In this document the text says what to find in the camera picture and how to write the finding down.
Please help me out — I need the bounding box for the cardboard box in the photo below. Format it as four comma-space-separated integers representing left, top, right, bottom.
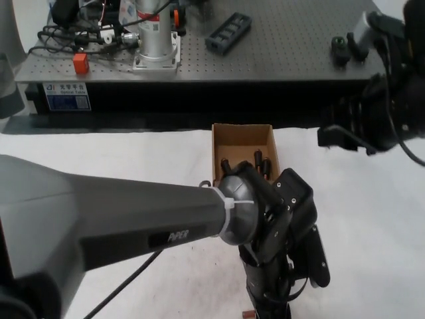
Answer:
211, 122, 284, 191

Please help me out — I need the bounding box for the small black device green light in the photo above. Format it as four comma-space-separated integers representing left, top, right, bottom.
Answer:
330, 35, 350, 66

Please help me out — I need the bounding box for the white zip tie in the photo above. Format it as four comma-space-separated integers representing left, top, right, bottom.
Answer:
211, 187, 255, 237

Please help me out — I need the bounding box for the metal bench with holes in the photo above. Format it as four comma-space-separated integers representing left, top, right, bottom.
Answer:
14, 0, 404, 86

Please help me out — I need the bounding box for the dark slotted holder tray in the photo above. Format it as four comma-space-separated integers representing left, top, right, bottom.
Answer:
204, 12, 255, 54

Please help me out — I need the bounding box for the silver-white machine column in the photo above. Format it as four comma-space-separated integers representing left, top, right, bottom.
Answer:
132, 0, 183, 72

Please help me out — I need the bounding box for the blue white bench label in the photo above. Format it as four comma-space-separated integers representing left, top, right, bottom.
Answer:
43, 82, 91, 111

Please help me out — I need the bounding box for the orange-red block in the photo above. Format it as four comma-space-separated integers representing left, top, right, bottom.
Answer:
72, 53, 90, 75

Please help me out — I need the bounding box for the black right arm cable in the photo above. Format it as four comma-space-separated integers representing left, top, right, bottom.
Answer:
396, 131, 425, 167

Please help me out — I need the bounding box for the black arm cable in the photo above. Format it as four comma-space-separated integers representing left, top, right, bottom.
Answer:
88, 249, 164, 319
396, 131, 425, 167

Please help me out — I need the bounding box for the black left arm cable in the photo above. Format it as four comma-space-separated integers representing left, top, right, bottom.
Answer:
88, 249, 164, 319

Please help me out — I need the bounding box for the silver round cable connector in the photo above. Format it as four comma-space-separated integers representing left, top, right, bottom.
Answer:
120, 32, 143, 47

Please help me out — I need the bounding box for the black bench cable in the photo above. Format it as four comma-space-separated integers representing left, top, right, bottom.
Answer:
28, 19, 140, 56

